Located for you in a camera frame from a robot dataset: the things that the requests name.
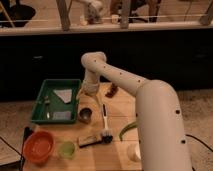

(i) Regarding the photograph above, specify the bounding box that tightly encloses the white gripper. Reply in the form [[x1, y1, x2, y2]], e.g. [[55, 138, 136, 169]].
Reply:
[[82, 78, 100, 96]]

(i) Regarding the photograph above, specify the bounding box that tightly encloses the small metal utensil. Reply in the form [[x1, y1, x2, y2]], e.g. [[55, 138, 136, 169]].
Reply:
[[41, 96, 50, 120]]

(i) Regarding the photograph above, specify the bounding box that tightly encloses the orange plastic bowl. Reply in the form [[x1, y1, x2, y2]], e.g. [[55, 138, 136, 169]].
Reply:
[[23, 131, 55, 165]]

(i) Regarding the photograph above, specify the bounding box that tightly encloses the grey triangular cloth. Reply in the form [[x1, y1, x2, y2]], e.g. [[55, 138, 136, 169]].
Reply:
[[54, 89, 72, 104]]

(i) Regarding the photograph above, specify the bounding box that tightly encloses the grey rectangular sponge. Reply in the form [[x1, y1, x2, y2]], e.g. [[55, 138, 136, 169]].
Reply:
[[53, 111, 71, 120]]

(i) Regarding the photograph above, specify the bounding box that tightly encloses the black cable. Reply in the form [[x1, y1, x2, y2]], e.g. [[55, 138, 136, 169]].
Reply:
[[0, 125, 36, 171]]

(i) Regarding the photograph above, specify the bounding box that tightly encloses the green plastic cup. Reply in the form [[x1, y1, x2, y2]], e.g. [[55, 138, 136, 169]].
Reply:
[[58, 141, 75, 159]]

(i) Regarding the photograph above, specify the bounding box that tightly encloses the white handled dish brush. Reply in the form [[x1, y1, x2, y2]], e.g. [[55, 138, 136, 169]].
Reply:
[[101, 105, 113, 144]]

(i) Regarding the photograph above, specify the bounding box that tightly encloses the green chili pepper toy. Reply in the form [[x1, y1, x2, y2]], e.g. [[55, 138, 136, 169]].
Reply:
[[119, 121, 137, 141]]

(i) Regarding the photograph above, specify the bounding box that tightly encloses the small metal cup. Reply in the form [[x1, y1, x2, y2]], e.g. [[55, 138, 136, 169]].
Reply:
[[78, 108, 92, 124]]

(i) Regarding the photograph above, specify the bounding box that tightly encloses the white cup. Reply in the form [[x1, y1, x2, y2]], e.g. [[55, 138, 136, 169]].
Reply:
[[127, 144, 141, 162]]

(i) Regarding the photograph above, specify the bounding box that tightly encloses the green plastic tray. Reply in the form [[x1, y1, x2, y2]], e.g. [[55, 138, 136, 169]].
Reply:
[[31, 79, 81, 124]]

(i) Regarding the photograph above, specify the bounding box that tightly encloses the brown toy object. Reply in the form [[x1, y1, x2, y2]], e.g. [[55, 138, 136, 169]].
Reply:
[[105, 84, 118, 98]]

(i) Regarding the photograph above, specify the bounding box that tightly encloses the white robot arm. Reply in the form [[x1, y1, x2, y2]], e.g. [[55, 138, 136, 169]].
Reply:
[[81, 52, 193, 171]]

